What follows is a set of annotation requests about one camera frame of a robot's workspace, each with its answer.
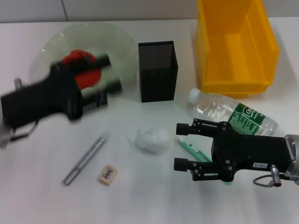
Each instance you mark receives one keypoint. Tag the beige eraser with barcode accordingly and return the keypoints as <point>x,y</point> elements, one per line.
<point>107,175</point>

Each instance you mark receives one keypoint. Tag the orange fruit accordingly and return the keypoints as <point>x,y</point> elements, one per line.
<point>88,79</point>

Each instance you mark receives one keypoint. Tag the green utility knife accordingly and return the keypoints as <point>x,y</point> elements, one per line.
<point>191,147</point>

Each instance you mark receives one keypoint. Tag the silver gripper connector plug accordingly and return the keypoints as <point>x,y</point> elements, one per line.
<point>18,83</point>
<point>275,175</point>

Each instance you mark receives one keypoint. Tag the grey pen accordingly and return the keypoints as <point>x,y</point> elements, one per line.
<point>86,158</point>

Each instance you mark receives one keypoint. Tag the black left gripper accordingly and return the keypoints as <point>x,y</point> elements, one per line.
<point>42,100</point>

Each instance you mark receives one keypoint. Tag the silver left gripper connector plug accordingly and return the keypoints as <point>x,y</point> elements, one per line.
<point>18,83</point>

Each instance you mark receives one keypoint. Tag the black mesh pen holder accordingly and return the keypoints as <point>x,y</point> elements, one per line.
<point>158,86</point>

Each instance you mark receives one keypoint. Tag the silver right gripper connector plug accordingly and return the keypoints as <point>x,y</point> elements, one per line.
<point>275,175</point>

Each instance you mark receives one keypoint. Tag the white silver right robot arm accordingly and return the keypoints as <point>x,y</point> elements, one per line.
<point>294,154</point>

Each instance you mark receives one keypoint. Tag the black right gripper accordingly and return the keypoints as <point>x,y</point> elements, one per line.
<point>252,151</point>

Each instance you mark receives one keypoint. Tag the yellow plastic bin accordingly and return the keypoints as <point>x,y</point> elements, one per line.
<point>233,58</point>

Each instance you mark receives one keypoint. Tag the pale green glass fruit plate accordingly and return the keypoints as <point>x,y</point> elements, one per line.
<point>121,46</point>

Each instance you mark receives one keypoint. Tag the white paper ball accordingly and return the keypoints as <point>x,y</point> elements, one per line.
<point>151,140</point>

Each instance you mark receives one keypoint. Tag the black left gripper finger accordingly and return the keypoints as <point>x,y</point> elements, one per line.
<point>115,86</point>

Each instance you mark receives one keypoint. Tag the clear green-label water bottle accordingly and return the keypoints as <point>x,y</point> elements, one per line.
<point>210,105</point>

